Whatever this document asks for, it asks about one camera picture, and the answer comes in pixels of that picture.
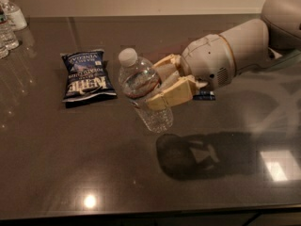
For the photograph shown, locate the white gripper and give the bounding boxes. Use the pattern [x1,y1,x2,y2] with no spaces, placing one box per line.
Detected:
[146,35,235,111]

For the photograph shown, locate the clear plastic water bottle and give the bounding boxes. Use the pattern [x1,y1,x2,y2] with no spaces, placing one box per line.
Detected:
[119,48,173,133]

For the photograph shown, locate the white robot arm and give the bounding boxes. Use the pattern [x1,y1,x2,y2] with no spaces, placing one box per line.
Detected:
[146,0,301,110]

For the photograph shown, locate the white pump dispenser bottle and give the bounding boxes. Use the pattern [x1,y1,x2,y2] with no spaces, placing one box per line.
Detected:
[0,0,27,31]

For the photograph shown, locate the clear water bottle red label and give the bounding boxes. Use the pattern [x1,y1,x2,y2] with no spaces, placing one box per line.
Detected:
[0,8,20,50]

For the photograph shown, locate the clear bottle at left edge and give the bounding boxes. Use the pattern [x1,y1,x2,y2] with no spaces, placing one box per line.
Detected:
[0,38,8,59]

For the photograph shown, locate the small dark blue packet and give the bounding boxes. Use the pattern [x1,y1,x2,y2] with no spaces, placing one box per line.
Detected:
[193,90,215,101]

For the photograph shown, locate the blue Kettle chips bag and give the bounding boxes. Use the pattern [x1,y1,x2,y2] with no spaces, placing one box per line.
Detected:
[61,49,117,103]

